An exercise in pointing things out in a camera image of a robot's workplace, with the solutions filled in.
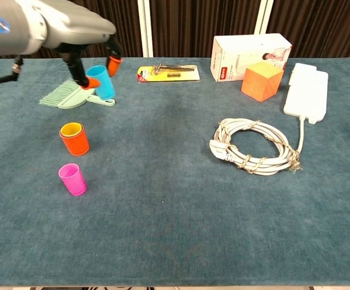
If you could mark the orange plastic cup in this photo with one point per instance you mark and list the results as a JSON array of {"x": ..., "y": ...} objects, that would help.
[{"x": 76, "y": 146}]

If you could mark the yellow plastic cup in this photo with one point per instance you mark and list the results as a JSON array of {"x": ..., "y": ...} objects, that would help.
[{"x": 70, "y": 129}]

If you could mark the orange foam cube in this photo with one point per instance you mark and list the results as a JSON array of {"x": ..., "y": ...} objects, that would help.
[{"x": 260, "y": 83}]

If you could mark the mint green hand brush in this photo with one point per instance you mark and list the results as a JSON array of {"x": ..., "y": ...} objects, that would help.
[{"x": 63, "y": 96}]

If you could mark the pink plastic cup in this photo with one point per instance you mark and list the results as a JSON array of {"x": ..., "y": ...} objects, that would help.
[{"x": 73, "y": 179}]

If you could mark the blue felt table cover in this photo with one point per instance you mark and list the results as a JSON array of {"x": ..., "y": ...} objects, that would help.
[{"x": 168, "y": 217}]

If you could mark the yellow razor blister pack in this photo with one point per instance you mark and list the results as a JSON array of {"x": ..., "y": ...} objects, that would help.
[{"x": 168, "y": 75}]

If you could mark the light blue plastic cup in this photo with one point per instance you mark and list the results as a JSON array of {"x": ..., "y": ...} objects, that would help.
[{"x": 103, "y": 84}]

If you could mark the white power strip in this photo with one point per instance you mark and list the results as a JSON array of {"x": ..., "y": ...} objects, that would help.
[{"x": 307, "y": 93}]

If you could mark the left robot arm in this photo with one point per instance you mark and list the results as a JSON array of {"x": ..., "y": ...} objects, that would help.
[{"x": 8, "y": 27}]

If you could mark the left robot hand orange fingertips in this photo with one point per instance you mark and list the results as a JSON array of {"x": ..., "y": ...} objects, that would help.
[{"x": 75, "y": 24}]

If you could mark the white cardboard box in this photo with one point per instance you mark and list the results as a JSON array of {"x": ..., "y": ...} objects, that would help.
[{"x": 235, "y": 54}]

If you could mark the white partition post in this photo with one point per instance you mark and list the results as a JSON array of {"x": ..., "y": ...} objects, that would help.
[
  {"x": 263, "y": 16},
  {"x": 145, "y": 30}
]

